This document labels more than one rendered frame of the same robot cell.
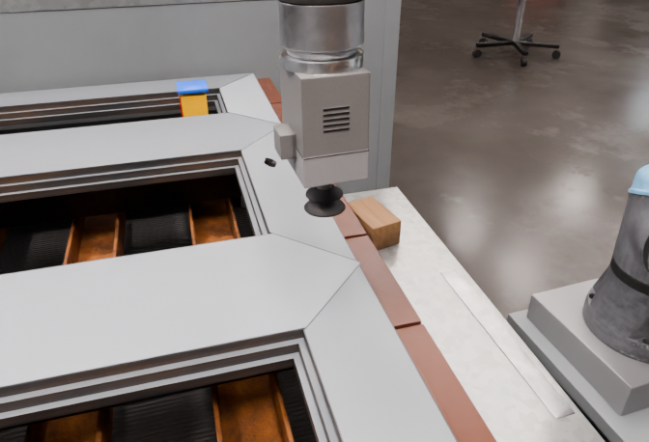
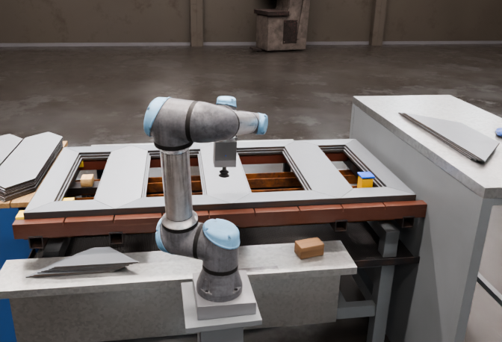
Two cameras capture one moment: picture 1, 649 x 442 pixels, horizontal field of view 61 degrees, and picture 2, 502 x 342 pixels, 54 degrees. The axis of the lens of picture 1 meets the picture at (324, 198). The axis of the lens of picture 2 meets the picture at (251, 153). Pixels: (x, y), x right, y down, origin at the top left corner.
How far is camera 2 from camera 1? 201 cm
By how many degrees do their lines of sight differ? 86
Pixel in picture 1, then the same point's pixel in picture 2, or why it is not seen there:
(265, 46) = (429, 187)
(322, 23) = not seen: hidden behind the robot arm
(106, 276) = (235, 175)
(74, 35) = (389, 141)
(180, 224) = (358, 234)
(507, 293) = not seen: outside the picture
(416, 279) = (273, 259)
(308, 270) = (229, 196)
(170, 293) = (225, 181)
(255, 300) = (219, 190)
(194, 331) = (211, 184)
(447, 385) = not seen: hidden behind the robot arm
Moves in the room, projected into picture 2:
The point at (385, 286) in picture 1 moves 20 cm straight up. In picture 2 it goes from (226, 212) to (226, 164)
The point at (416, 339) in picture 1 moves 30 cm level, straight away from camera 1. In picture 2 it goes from (203, 213) to (276, 227)
